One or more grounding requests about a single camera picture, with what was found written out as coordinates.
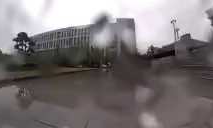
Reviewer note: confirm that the dark tree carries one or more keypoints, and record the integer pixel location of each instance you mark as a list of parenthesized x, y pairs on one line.
[(23, 42)]

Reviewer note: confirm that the long pale many-windowed building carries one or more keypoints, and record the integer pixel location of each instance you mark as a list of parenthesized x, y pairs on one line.
[(70, 36)]

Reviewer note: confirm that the grey outdoor steps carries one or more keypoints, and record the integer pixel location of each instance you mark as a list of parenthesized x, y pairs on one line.
[(202, 68)]

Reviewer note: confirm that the vehicle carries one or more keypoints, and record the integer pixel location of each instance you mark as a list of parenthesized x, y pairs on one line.
[(105, 66)]

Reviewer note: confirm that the row of trees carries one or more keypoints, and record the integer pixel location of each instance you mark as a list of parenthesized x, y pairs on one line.
[(77, 56)]

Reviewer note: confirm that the low building with dark roof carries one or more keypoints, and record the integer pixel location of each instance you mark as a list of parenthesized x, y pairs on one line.
[(187, 45)]

